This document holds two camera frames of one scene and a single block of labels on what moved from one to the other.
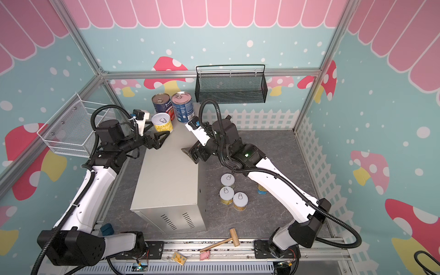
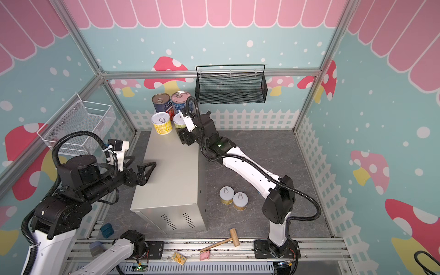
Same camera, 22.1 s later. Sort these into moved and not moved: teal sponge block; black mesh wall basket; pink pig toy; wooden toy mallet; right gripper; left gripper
Moved: left gripper; right gripper
Not moved: pink pig toy; wooden toy mallet; teal sponge block; black mesh wall basket
